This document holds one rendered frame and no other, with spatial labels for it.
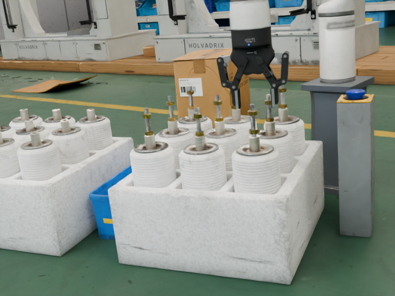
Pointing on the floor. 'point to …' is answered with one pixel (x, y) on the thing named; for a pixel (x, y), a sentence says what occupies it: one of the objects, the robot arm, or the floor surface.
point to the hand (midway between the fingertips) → (255, 101)
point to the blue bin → (103, 207)
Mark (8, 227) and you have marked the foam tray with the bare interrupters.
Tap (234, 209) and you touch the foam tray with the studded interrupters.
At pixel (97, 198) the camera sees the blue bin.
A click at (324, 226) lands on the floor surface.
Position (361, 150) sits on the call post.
